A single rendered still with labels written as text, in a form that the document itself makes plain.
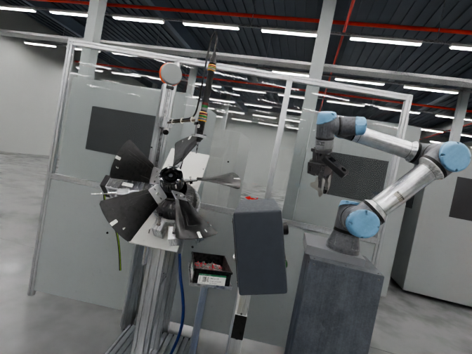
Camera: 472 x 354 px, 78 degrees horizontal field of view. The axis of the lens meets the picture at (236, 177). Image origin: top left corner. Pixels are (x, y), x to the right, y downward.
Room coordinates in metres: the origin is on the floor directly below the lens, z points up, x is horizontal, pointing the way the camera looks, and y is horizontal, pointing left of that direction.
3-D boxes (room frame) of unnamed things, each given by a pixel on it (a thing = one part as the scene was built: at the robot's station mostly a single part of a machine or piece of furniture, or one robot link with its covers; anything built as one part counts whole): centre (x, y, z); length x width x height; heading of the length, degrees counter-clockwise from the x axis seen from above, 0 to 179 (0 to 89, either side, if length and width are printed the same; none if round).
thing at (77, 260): (2.22, 0.17, 0.50); 2.59 x 0.03 x 0.91; 86
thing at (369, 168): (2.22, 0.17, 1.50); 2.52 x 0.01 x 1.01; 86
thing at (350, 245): (1.35, -0.55, 1.09); 0.15 x 0.15 x 0.10
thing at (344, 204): (1.34, -0.55, 1.20); 0.13 x 0.12 x 0.14; 174
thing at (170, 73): (2.12, 0.59, 1.88); 0.17 x 0.15 x 0.16; 86
